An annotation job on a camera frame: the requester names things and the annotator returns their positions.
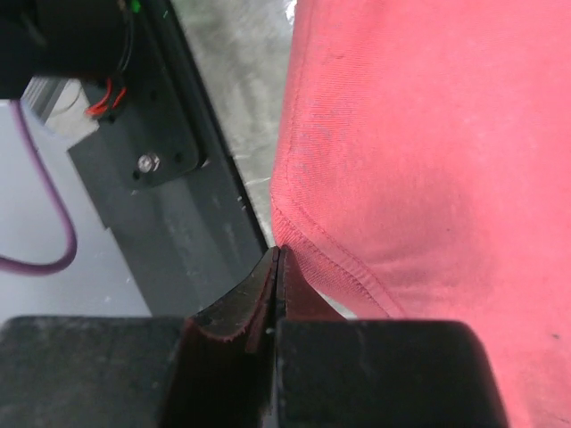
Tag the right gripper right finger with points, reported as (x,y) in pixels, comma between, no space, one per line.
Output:
(334,372)

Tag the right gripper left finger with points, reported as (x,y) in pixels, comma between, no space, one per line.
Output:
(213,369)

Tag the pink red t shirt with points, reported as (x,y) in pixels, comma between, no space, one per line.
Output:
(423,170)

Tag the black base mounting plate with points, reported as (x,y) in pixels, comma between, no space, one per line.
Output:
(162,179)

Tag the aluminium frame rail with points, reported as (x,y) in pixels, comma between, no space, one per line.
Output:
(59,106)

